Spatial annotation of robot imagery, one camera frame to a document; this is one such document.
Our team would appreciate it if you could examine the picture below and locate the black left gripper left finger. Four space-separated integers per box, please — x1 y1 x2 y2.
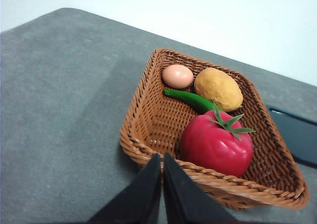
88 153 162 224

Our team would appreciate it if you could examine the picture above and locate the pale brown egg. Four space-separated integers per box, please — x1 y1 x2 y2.
162 64 194 89

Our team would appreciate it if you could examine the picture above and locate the red tomato with green stem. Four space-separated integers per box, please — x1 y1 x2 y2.
179 102 257 178

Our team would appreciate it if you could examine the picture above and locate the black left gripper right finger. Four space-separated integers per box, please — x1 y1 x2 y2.
163 152 238 224

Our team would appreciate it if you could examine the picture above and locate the yellow-brown potato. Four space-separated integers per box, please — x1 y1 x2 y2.
194 67 244 112

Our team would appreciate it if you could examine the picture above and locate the brown woven wicker basket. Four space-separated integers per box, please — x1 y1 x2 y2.
119 48 310 211

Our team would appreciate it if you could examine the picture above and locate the green chili pepper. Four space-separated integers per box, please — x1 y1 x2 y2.
162 88 225 115

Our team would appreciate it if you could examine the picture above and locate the black rectangular tray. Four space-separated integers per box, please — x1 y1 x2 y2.
266 104 317 169

